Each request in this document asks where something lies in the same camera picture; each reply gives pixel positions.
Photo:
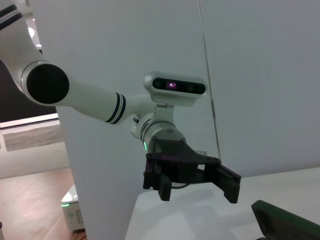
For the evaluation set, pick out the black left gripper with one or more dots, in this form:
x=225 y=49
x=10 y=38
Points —
x=180 y=160

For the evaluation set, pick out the green glasses case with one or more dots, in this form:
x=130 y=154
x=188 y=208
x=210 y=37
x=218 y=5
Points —
x=280 y=222

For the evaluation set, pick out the white box unit green light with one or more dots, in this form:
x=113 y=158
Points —
x=72 y=210

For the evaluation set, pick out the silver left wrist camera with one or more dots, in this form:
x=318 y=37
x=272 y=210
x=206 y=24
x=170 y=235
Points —
x=175 y=86

